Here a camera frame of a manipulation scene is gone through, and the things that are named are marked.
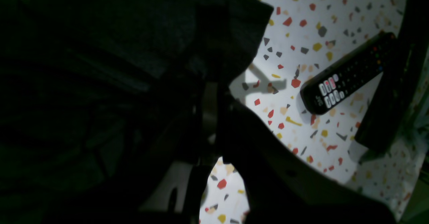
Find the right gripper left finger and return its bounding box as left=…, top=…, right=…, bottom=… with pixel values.
left=44, top=80, right=209, bottom=224

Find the dark grey T-shirt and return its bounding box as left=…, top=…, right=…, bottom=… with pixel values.
left=1, top=0, right=273, bottom=205

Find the black TV remote control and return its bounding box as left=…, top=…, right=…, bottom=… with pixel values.
left=300, top=33, right=398, bottom=115

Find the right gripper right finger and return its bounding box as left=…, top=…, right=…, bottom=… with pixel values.
left=217, top=94, right=396, bottom=224

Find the long black tube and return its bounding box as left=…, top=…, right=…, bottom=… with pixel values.
left=355, top=0, right=429, bottom=154

